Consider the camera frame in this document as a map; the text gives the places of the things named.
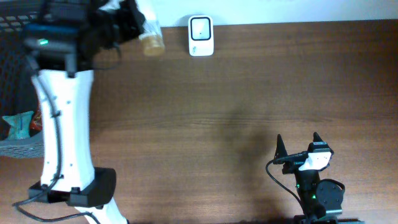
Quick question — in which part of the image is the red chocolate bar wrapper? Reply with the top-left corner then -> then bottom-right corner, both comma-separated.
30,109 -> 42,131

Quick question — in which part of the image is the white tube with gold cap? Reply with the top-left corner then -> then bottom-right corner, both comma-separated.
136,0 -> 165,57

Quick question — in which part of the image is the white barcode scanner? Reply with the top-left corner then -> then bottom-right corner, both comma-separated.
188,15 -> 215,57

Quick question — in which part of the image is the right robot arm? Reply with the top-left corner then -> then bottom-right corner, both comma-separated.
271,133 -> 362,223

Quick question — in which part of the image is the teal snack packet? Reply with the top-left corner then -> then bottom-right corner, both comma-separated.
2,111 -> 34,140

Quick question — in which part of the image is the dark grey plastic basket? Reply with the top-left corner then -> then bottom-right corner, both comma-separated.
1,0 -> 44,159

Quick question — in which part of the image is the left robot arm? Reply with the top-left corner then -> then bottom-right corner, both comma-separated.
22,0 -> 149,223

